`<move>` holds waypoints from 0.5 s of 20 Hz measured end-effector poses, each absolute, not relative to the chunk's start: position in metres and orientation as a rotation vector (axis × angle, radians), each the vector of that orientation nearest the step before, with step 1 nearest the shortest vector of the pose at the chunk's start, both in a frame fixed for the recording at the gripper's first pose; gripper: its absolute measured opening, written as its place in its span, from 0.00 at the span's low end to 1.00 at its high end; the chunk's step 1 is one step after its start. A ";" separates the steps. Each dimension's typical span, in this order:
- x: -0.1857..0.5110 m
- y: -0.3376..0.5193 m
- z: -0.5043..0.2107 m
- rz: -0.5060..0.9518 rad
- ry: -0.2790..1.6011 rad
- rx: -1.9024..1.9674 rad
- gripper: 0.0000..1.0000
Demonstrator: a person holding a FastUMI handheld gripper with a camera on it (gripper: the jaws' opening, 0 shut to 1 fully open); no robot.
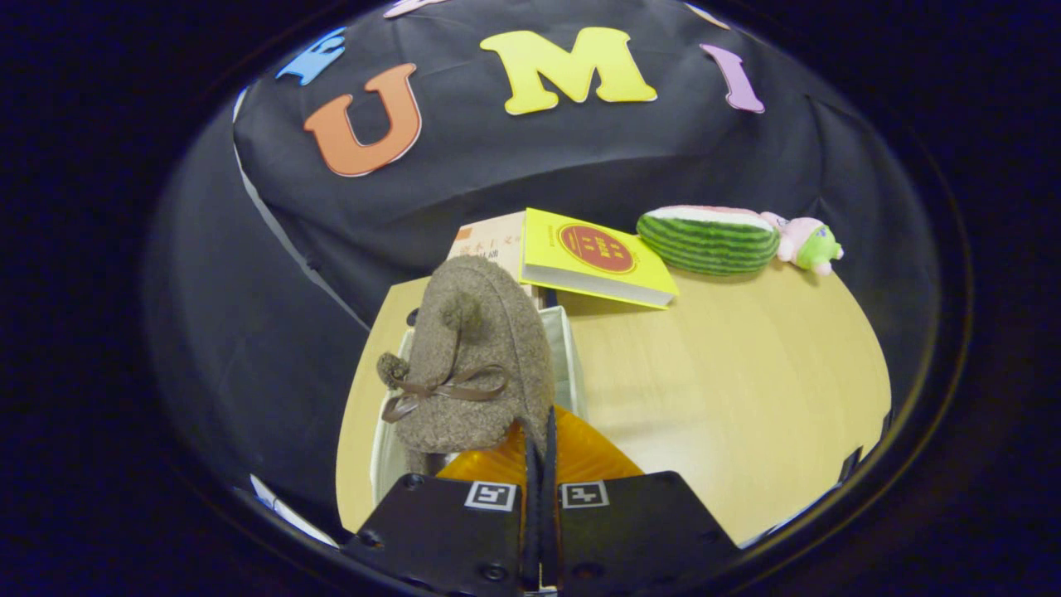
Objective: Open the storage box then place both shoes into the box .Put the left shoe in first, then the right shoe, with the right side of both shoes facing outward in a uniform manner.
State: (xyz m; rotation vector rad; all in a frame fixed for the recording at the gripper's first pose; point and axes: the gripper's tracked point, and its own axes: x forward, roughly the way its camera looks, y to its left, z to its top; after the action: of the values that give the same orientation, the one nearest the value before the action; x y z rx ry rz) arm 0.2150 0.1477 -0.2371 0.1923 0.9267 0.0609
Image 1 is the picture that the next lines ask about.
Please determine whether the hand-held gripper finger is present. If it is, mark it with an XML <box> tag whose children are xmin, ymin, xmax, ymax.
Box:
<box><xmin>342</xmin><ymin>419</ymin><xmax>540</xmax><ymax>594</ymax></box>
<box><xmin>543</xmin><ymin>405</ymin><xmax>740</xmax><ymax>594</ymax></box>

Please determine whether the pale fabric storage box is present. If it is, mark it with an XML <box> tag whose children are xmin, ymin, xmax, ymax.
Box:
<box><xmin>370</xmin><ymin>305</ymin><xmax>589</xmax><ymax>507</ymax></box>

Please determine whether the brown felt shoe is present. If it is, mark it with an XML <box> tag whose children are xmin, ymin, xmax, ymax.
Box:
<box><xmin>377</xmin><ymin>255</ymin><xmax>556</xmax><ymax>475</ymax></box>

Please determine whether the yellow book with red circle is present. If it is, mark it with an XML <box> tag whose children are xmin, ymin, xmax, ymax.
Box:
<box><xmin>520</xmin><ymin>207</ymin><xmax>680</xmax><ymax>310</ymax></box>

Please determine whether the beige book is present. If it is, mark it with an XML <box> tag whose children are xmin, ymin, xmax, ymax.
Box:
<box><xmin>448</xmin><ymin>211</ymin><xmax>540</xmax><ymax>299</ymax></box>

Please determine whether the watermelon slice plush toy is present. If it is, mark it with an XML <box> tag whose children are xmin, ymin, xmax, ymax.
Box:
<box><xmin>637</xmin><ymin>206</ymin><xmax>781</xmax><ymax>276</ymax></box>

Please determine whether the black backdrop cloth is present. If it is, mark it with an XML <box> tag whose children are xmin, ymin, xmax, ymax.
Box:
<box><xmin>145</xmin><ymin>0</ymin><xmax>942</xmax><ymax>531</ymax></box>

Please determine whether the pink and green plush toy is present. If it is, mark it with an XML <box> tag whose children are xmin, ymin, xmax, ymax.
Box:
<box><xmin>761</xmin><ymin>211</ymin><xmax>845</xmax><ymax>276</ymax></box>

